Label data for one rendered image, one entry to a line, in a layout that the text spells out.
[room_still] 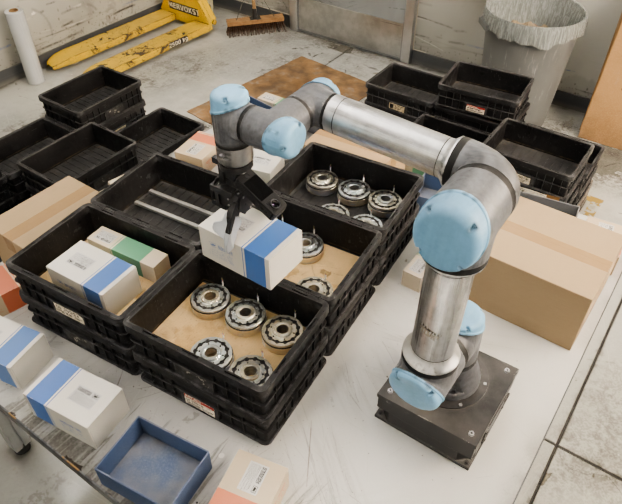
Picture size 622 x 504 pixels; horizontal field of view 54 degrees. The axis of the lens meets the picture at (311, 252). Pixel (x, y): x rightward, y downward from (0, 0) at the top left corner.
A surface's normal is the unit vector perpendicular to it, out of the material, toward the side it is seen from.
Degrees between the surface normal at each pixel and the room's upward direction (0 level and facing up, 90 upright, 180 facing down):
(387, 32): 90
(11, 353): 0
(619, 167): 0
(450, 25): 90
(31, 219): 0
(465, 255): 84
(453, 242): 83
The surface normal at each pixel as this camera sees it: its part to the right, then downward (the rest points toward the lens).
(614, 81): -0.55, 0.36
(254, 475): 0.00, -0.73
